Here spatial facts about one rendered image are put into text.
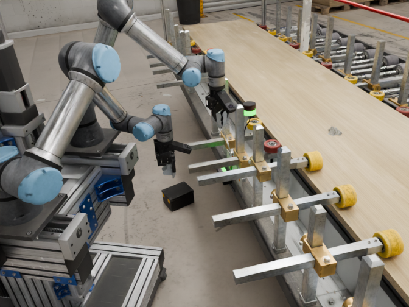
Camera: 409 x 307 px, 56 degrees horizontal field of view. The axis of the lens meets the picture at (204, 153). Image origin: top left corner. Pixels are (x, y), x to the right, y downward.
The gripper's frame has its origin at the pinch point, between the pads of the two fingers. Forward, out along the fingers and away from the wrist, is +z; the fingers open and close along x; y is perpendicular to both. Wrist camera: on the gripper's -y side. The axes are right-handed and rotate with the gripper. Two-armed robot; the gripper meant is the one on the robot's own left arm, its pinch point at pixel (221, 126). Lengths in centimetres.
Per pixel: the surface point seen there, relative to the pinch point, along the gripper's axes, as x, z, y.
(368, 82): -127, 15, 12
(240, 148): -5.9, 11.4, -6.6
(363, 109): -82, 11, -17
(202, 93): -64, 38, 119
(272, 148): -16.6, 10.3, -16.9
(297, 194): -17.4, 27.1, -34.1
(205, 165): 12.6, 14.6, -3.8
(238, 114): -5.4, -7.0, -6.4
